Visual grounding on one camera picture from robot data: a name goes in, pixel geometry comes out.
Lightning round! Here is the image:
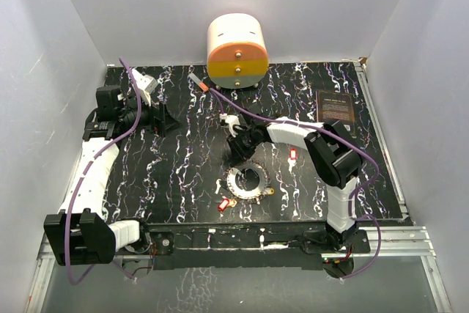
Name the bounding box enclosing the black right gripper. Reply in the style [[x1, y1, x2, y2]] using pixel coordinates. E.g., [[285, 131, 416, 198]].
[[226, 127, 261, 166]]

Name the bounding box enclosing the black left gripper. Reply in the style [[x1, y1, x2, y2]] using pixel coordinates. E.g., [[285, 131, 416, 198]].
[[118, 92, 182, 138]]

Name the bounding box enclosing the black disc with keyrings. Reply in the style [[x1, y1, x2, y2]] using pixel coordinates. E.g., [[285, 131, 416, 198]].
[[223, 161, 272, 203]]

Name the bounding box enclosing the red key tag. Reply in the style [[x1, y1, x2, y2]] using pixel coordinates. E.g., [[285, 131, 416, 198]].
[[289, 148, 297, 161], [218, 198, 237, 213]]

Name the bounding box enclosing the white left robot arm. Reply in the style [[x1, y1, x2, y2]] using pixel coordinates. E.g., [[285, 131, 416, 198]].
[[43, 84, 179, 266]]

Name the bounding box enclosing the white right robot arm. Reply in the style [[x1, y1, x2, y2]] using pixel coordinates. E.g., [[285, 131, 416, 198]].
[[220, 114, 364, 252]]

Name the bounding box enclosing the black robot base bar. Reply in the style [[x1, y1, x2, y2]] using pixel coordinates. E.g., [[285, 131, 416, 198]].
[[115, 221, 371, 270]]

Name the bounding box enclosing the orange capped glue pen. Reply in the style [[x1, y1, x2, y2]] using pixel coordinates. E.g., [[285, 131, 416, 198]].
[[188, 73, 210, 92]]

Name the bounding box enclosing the round three-drawer cabinet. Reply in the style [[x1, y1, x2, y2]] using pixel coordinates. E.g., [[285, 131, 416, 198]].
[[207, 13, 269, 89]]

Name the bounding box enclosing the dark brown book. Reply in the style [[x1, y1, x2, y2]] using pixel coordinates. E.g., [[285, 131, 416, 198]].
[[316, 90, 356, 138]]

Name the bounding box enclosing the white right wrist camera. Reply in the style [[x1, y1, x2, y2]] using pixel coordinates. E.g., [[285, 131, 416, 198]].
[[219, 113, 240, 137]]

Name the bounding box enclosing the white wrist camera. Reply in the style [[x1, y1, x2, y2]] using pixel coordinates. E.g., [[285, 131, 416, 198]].
[[132, 68, 157, 106], [219, 113, 240, 137]]

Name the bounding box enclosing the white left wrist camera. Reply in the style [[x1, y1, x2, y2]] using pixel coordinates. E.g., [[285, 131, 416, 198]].
[[132, 68, 157, 106]]

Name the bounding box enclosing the aluminium frame rail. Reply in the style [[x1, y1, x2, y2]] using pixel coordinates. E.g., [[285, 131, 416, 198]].
[[26, 227, 452, 312]]

